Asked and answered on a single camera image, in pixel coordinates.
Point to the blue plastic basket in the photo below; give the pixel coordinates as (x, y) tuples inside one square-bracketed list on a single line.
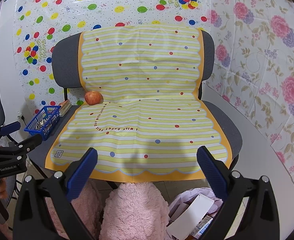
[(50, 130)]

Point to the pink fluffy pants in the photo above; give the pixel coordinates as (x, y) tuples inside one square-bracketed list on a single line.
[(134, 210)]

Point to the stack of cards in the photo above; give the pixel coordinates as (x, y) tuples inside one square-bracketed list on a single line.
[(65, 108)]

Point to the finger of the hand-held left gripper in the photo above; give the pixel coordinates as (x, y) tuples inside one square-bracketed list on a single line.
[(10, 128), (31, 141)]

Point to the grey fabric chair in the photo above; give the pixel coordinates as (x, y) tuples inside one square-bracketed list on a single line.
[(66, 62)]

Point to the floral plastic wall sheet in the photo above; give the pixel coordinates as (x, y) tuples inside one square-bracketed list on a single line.
[(262, 67)]

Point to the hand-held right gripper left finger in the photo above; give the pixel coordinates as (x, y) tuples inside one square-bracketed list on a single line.
[(81, 172)]

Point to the white blue printed carton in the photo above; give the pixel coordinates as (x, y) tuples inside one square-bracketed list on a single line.
[(203, 226)]

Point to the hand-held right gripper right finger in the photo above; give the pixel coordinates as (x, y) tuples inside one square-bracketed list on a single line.
[(210, 172)]

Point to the pink lined trash bin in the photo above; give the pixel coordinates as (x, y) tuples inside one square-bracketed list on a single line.
[(184, 197)]

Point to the pile of metal clips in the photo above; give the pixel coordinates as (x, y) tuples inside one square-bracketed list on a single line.
[(43, 125)]

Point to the balloon print wall sheet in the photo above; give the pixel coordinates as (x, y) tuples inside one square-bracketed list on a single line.
[(111, 5)]

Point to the white wall outlet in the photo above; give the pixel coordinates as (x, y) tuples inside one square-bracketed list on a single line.
[(20, 117)]

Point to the yellow striped dotted mat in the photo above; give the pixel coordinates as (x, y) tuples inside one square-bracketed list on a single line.
[(142, 80)]

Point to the red apple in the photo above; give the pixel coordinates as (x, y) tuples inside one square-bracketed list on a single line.
[(93, 98)]

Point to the white cardboard box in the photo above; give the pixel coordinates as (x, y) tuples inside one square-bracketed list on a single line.
[(194, 215)]

